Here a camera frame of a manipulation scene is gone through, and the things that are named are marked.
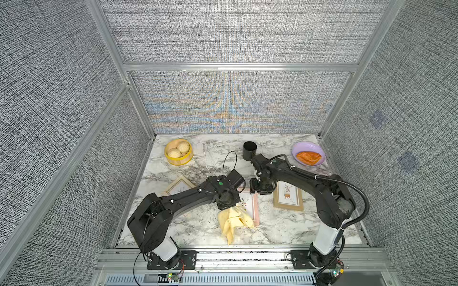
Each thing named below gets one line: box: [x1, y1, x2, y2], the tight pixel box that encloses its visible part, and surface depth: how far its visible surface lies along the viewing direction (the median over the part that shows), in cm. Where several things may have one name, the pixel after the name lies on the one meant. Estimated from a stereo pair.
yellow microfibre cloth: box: [217, 204, 255, 246], surface depth 75 cm
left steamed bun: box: [167, 148, 182, 159], surface depth 105 cm
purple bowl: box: [291, 140, 327, 167], surface depth 108 cm
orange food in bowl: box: [296, 150, 323, 166], surface depth 106 cm
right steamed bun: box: [177, 141, 191, 153], surface depth 108 cm
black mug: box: [242, 140, 258, 161], surface depth 105 cm
